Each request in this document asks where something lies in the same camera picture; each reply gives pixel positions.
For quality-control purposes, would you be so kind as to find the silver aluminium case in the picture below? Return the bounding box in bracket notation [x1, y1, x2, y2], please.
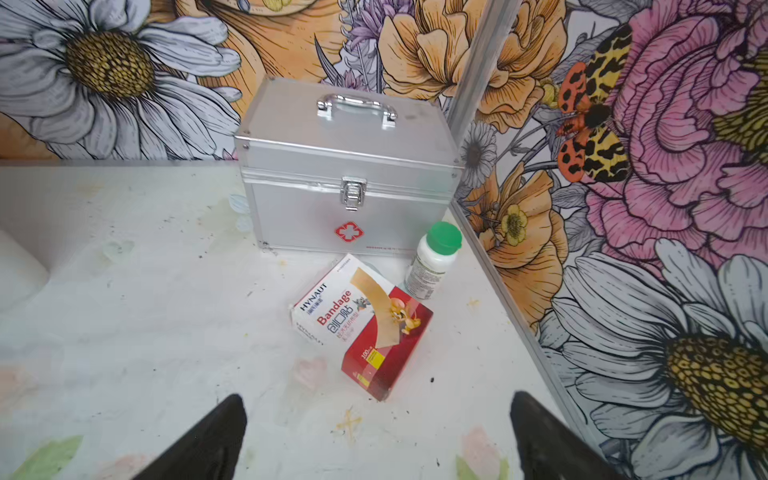
[235, 79, 463, 256]

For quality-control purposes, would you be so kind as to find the red white small box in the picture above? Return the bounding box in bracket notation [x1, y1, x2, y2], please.
[290, 254, 433, 401]

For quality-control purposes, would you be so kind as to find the white bottle green cap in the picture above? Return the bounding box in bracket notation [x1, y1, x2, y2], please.
[404, 221, 463, 300]

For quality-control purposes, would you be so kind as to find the floral table mat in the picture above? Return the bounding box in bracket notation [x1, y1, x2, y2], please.
[1, 332, 552, 479]

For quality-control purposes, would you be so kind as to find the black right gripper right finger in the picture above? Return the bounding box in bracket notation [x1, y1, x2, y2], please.
[510, 391, 624, 480]

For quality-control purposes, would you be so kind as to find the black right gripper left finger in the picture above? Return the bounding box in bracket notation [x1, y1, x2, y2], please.
[134, 394, 247, 480]

